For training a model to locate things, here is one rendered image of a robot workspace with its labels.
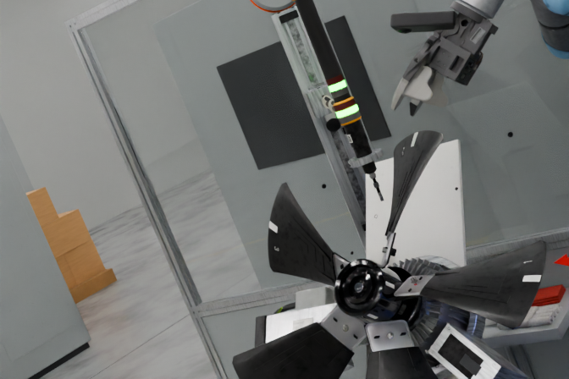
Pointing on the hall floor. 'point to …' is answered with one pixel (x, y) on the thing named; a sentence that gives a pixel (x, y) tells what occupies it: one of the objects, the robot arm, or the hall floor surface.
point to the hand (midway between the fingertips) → (401, 106)
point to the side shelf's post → (521, 359)
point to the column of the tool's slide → (323, 118)
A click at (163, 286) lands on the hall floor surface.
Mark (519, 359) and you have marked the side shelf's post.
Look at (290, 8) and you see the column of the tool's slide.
